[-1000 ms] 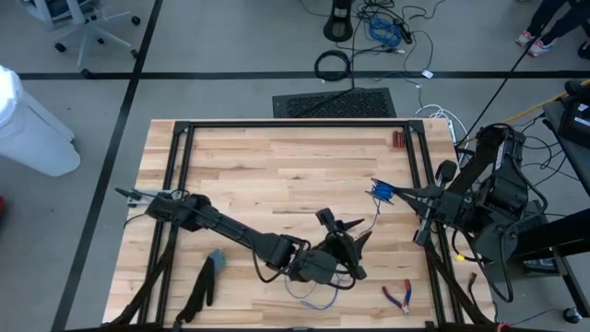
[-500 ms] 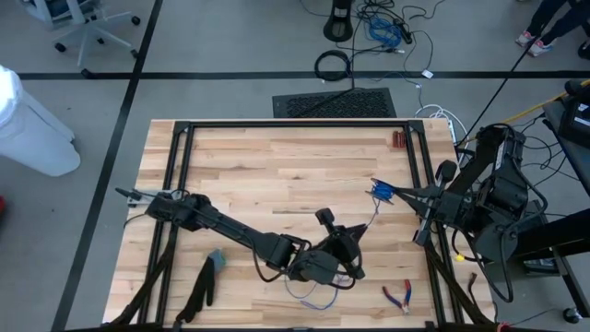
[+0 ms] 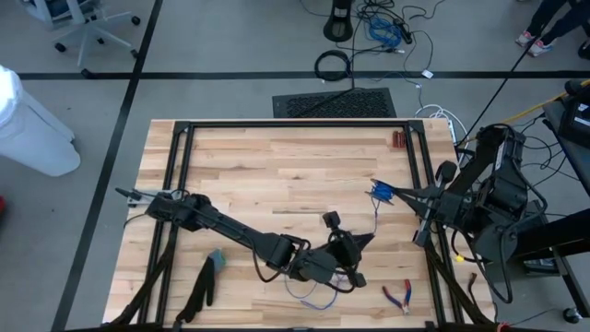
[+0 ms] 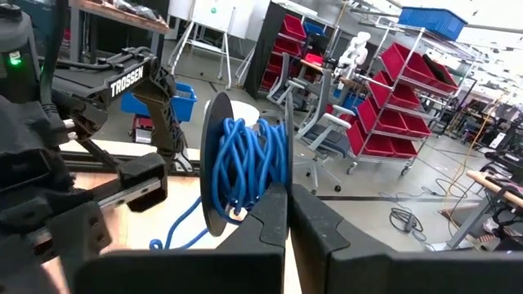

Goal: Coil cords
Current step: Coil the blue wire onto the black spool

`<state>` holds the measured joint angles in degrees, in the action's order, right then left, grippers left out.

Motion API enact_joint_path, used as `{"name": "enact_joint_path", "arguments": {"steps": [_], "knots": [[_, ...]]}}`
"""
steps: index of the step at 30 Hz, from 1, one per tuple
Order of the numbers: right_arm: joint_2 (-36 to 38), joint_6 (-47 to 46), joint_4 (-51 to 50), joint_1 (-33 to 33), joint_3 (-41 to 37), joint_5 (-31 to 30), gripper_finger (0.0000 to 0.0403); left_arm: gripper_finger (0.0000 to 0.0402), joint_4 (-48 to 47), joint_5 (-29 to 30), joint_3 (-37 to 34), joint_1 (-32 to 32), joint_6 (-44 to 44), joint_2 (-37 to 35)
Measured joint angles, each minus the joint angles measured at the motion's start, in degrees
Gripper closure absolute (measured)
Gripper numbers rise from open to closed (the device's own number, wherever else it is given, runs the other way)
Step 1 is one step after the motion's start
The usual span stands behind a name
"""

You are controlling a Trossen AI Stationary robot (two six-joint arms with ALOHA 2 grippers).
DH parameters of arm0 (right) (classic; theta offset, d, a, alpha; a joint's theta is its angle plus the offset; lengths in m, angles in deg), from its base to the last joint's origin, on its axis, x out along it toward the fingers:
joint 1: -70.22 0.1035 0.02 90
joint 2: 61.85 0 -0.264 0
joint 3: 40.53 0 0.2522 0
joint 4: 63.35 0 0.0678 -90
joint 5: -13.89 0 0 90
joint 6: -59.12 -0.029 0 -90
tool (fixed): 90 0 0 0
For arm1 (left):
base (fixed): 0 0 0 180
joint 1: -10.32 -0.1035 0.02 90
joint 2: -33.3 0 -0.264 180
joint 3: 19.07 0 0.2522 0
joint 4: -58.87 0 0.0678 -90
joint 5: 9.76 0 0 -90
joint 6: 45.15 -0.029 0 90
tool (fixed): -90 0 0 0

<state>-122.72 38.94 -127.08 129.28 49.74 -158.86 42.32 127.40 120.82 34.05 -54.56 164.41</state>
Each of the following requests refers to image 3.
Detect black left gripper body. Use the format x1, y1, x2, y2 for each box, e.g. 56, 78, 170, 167
322, 210, 368, 290

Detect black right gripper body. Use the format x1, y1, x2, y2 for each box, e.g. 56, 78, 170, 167
412, 160, 467, 247

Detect blue cord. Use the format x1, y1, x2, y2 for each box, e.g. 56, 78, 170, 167
283, 179, 396, 311

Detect black cable spool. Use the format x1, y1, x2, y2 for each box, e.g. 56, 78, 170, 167
370, 178, 396, 207

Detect black side table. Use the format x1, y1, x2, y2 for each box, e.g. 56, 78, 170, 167
506, 198, 590, 319

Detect black perforated floor mat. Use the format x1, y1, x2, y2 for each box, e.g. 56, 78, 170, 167
272, 88, 398, 119

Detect black slanted pole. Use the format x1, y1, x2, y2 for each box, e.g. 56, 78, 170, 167
457, 43, 536, 145

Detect grey side table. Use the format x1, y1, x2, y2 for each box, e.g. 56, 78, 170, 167
542, 99, 590, 197

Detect black equipment case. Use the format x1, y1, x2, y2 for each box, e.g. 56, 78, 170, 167
559, 77, 590, 149

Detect black power strip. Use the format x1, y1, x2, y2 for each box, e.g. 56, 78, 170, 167
394, 18, 414, 45

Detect black round foot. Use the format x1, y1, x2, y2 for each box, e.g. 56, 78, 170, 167
562, 306, 584, 325

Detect black cylindrical bin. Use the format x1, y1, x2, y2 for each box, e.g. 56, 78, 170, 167
323, 0, 355, 43

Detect person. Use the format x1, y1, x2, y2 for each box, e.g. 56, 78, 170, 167
514, 0, 590, 59

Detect white trash bin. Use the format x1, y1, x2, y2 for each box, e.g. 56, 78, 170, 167
0, 64, 82, 178

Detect white blue office chair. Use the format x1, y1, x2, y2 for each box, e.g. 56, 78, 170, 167
20, 0, 142, 78

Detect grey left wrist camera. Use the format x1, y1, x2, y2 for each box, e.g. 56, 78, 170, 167
289, 251, 340, 283

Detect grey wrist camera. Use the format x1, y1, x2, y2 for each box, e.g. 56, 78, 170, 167
472, 223, 517, 264
289, 251, 340, 283

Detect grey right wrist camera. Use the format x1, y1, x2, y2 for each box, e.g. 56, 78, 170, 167
472, 223, 517, 264

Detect red blue handled pliers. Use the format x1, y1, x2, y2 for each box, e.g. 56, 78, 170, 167
381, 279, 414, 316

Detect brown tipped black cable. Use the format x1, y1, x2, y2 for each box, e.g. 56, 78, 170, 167
466, 271, 480, 308

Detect white floor cable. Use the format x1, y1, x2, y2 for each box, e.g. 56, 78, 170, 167
414, 103, 462, 126

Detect yellow floor cable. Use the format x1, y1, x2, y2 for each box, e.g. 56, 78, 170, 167
465, 78, 590, 142

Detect tangled blue floor cable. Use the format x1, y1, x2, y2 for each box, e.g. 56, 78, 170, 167
367, 17, 403, 48

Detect coiled black floor cable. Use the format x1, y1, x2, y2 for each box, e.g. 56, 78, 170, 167
313, 49, 353, 83

